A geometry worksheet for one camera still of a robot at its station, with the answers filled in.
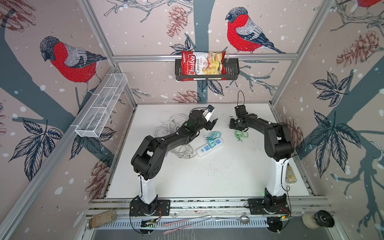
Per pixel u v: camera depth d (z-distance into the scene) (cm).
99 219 67
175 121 107
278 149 56
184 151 91
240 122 80
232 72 95
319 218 62
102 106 79
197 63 88
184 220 70
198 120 72
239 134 100
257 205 73
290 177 79
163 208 73
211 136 100
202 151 92
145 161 50
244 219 68
